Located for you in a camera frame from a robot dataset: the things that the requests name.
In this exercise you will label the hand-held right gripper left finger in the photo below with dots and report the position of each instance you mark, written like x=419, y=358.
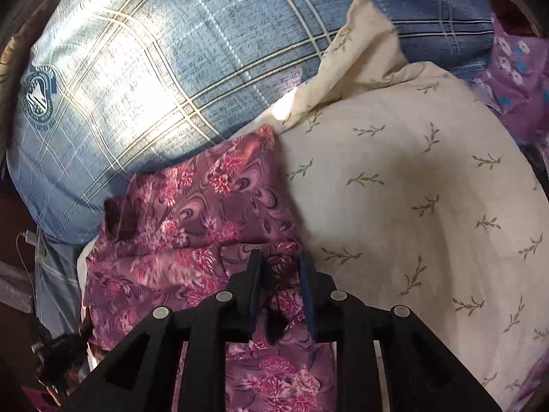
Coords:
x=254, y=296

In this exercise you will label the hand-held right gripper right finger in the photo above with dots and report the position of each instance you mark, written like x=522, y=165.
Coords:
x=307, y=296

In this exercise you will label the purple floral garment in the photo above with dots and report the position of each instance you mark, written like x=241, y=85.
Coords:
x=188, y=231

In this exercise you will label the cream leaf print pillow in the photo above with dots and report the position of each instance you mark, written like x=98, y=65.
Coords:
x=407, y=189

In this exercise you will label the blue striped bed sheet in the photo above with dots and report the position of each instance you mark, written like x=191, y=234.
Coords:
x=58, y=283

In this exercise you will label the blue plaid pillow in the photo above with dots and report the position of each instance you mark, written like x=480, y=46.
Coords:
x=180, y=64

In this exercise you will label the lilac floral garment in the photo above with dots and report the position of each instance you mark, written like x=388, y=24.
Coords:
x=512, y=81

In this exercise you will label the dark red-brown cloth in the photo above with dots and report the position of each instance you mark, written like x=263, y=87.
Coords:
x=512, y=10

